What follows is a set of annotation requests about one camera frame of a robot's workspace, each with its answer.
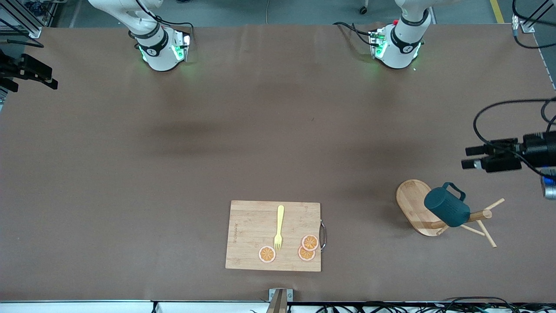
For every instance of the dark teal mug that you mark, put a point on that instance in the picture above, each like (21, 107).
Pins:
(447, 208)

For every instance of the toy orange slice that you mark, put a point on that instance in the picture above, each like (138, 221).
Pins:
(310, 242)
(267, 254)
(305, 255)

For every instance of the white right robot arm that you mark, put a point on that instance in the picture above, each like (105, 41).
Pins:
(158, 56)

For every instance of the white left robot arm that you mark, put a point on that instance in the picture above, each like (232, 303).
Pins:
(402, 52)

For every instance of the yellow plastic fork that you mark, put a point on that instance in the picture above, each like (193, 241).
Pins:
(280, 217)

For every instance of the black caster wheel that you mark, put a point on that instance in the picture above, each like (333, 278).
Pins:
(363, 8)

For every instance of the wooden mug tree rack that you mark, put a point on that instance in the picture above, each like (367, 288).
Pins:
(412, 200)

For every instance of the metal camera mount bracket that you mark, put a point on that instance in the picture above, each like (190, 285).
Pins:
(280, 300)

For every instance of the aluminium frame post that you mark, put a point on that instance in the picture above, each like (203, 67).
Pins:
(26, 17)
(527, 27)

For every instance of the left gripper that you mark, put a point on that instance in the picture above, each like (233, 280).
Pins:
(537, 150)

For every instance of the bamboo cutting board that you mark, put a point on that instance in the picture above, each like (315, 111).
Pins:
(252, 234)

